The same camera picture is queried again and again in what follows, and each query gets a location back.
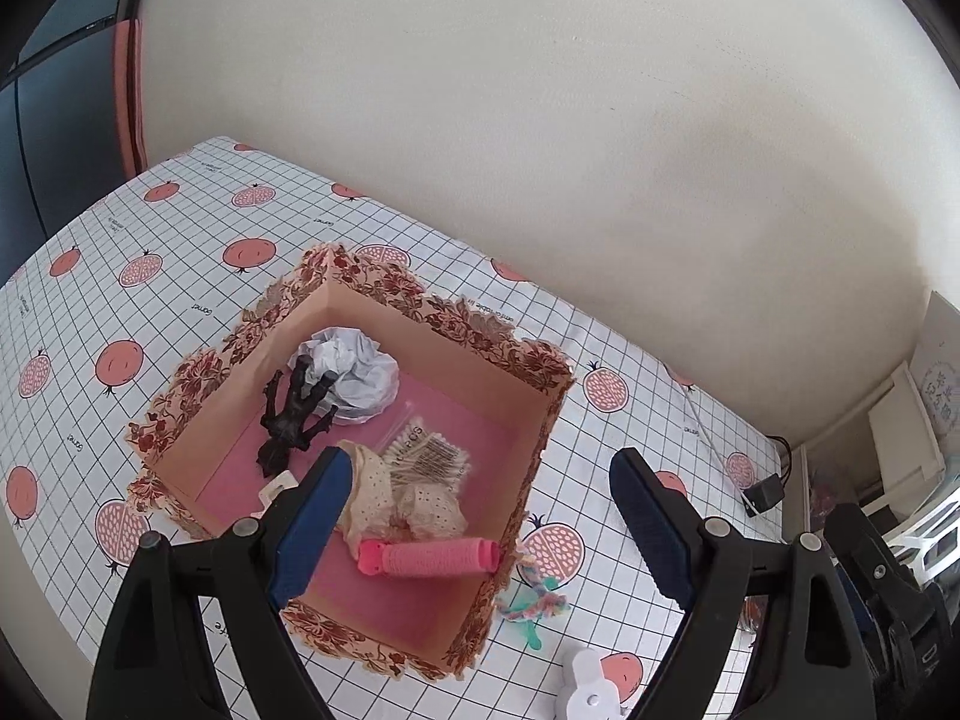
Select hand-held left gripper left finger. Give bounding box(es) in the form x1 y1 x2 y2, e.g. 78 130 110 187
86 446 355 720

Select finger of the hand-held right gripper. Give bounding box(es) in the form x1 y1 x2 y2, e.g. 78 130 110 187
825 502 935 616

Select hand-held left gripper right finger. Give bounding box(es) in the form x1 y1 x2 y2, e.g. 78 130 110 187
609 448 875 720

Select black toy figurine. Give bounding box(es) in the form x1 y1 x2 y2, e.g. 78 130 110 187
256 354 340 477

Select cream lace cloth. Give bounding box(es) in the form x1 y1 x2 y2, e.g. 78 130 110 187
334 442 467 560

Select pink hair roller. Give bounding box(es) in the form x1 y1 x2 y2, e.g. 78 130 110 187
356 538 500 581

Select floral pink storage box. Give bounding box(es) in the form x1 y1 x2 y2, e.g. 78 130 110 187
124 242 577 683

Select pomegranate checked cloth desktop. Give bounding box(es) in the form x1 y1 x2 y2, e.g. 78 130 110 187
0 136 807 720

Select white plastic basket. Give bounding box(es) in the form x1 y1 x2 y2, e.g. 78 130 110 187
881 487 960 586

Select black power adapter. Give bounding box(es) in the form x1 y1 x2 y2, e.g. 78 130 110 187
742 476 785 517

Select bag of cotton swabs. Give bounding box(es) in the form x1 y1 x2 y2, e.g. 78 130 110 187
375 405 475 488

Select crumpled white paper ball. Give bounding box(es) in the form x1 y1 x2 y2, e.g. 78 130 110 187
296 326 400 425

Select white round dispenser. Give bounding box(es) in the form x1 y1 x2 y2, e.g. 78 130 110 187
555 647 631 720

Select pink foam board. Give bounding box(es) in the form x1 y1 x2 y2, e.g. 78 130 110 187
112 17 147 179

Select dark cabinet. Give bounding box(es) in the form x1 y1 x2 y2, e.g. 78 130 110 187
0 0 143 286

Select white cable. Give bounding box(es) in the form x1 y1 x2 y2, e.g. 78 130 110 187
679 382 751 500

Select black cable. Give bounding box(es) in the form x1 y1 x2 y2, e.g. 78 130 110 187
765 431 796 481

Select colourful rope toy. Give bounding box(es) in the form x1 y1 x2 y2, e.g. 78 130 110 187
495 551 571 653

